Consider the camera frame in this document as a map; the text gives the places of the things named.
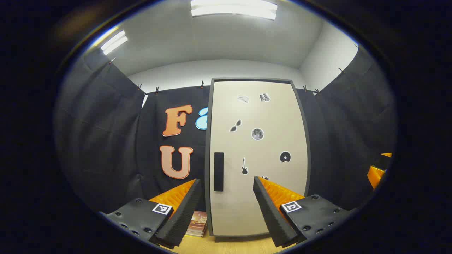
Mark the small ceiling light panel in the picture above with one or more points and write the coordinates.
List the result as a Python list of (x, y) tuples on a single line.
[(113, 42)]

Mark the dark grey cabinet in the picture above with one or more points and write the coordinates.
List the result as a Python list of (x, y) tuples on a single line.
[(207, 158)]

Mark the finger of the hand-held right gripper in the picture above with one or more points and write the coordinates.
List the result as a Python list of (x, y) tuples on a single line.
[(375, 176), (387, 155)]

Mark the brown cover book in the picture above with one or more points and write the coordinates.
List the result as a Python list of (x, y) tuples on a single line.
[(199, 218)]

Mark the black backdrop cloth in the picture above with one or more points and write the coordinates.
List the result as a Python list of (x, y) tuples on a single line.
[(106, 141)]

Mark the large ceiling light panel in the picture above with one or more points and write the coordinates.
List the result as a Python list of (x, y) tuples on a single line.
[(233, 8)]

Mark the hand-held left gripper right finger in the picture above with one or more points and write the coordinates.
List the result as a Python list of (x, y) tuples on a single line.
[(270, 211)]

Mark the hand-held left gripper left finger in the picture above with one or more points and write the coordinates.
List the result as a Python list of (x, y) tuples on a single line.
[(183, 215)]

